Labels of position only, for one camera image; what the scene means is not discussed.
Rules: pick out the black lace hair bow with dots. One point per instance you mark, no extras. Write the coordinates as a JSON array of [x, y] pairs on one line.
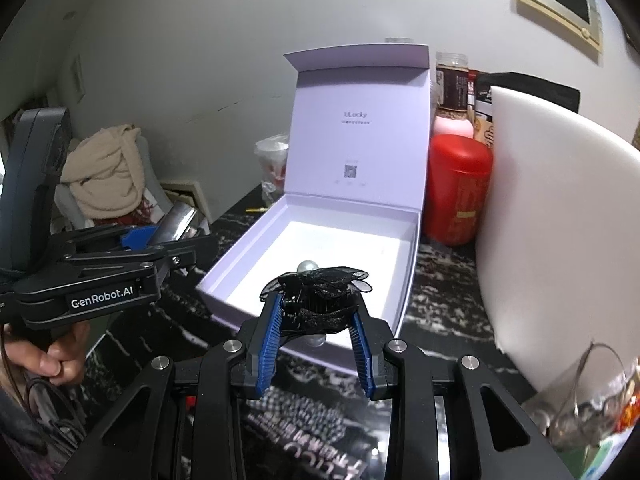
[[319, 301]]

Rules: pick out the framed picture on floor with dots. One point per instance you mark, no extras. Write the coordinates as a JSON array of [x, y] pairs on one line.
[[189, 192]]

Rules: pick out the red canister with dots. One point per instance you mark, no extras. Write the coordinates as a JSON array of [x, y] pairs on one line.
[[458, 176]]

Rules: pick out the red plaid scarf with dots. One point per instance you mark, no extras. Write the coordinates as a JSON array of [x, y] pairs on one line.
[[146, 214]]

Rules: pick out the lavender gift box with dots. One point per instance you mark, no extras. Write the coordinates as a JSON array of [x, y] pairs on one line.
[[354, 182]]

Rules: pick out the person's left hand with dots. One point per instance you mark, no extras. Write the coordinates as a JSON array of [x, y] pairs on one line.
[[63, 362]]

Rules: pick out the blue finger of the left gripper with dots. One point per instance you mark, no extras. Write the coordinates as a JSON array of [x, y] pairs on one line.
[[138, 238]]

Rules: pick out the snack packages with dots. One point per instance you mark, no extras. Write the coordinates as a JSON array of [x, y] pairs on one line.
[[559, 94]]

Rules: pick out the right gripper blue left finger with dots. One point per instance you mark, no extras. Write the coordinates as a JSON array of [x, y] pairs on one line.
[[261, 339]]

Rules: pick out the brown lidded jar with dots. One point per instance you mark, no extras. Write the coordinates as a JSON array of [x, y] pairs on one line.
[[452, 79]]

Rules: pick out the white foam board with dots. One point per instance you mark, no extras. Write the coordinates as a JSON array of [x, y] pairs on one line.
[[557, 254]]

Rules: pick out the plastic bag with cup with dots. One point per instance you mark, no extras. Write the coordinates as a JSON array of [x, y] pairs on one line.
[[272, 154]]

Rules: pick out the beige knitted scarf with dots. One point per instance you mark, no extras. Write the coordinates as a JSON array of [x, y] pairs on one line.
[[105, 173]]

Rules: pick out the black packaged hair card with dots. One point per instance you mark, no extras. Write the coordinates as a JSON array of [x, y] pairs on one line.
[[314, 423]]

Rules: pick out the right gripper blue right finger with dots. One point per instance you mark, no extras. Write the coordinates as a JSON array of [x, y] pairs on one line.
[[369, 337]]

